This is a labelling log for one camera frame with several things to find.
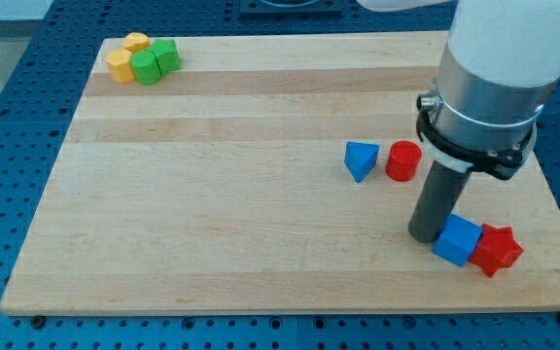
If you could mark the yellow hexagon block rear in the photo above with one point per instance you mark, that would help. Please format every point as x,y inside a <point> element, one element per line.
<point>135,42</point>

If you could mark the red cylinder block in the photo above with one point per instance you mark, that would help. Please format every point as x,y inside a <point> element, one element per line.
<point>403,161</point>

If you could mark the red star block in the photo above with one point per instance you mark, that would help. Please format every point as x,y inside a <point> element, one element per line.
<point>495,249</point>

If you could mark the yellow hexagon block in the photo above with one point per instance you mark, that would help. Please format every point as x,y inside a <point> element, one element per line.
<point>118,63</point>
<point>135,42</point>

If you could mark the green cylinder block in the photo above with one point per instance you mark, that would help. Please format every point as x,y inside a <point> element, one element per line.
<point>145,68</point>

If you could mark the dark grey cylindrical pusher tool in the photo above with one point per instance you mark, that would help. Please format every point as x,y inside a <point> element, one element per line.
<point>440,193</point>

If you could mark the blue triangle block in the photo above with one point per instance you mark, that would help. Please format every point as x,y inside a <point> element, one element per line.
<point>360,159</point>

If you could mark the blue cube block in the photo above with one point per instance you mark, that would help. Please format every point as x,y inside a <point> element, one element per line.
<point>457,240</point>

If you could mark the wooden board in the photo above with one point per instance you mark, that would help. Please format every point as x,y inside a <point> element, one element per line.
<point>222,189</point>

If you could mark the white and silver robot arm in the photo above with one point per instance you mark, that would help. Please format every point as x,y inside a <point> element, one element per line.
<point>499,66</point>

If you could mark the green block rear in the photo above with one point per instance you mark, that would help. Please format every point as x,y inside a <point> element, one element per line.
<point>166,54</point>

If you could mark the yellow hexagon block front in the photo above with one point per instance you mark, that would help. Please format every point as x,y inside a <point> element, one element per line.
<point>118,63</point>

